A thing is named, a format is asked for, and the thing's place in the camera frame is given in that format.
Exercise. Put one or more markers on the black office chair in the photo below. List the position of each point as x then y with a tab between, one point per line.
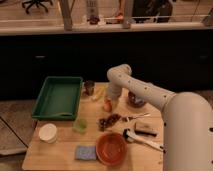
29	3

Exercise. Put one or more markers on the blue sponge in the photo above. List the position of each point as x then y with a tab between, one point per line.
85	153

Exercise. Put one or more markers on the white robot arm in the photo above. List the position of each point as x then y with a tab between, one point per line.
187	117

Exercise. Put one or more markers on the black white handled brush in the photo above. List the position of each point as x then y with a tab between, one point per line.
130	136

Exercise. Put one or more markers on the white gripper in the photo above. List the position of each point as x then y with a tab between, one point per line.
114	95

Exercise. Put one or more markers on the green plastic tray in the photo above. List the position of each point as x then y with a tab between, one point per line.
58	99

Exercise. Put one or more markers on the orange bowl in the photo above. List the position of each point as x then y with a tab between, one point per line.
111	149

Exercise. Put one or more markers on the dark red bowl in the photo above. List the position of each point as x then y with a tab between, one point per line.
135	101

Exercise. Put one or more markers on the brown black block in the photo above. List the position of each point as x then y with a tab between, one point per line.
144	129

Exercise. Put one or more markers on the yellow banana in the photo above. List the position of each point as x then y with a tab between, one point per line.
98	94

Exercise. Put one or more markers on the dark grapes bunch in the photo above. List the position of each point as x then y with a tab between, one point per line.
108	122

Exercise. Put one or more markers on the small green cup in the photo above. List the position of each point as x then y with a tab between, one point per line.
80	125

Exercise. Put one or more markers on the metal can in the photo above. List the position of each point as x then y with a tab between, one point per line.
89	87

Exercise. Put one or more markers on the orange apple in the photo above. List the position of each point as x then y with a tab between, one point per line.
107	106

